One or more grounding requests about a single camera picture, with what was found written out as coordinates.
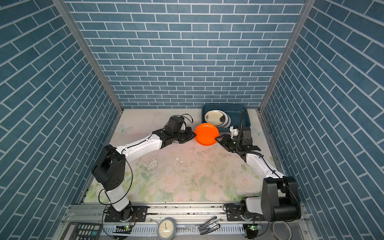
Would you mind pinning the white analog clock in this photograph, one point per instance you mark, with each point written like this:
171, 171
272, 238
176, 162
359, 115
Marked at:
166, 229

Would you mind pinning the aluminium rail base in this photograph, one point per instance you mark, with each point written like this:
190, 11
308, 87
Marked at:
188, 218

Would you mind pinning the black calculator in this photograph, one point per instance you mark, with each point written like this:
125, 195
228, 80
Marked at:
82, 231

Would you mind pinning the black stapler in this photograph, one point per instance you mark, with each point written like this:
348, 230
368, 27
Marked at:
210, 226

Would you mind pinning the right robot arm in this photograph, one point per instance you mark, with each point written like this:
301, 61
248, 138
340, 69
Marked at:
280, 199

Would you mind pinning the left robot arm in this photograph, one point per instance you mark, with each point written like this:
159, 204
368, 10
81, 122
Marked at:
110, 167

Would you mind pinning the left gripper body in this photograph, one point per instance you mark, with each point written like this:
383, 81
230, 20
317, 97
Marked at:
182, 135

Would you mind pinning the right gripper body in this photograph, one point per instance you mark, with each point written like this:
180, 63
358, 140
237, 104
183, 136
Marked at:
232, 144

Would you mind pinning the orange plate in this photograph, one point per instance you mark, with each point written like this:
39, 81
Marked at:
206, 134

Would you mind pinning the white plate flower outline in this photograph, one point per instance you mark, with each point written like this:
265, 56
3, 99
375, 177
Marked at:
228, 123

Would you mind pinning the cream plate with dark spot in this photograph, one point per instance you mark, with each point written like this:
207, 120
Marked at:
216, 118

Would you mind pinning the teal plastic bin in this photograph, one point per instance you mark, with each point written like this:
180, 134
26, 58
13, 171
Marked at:
233, 110

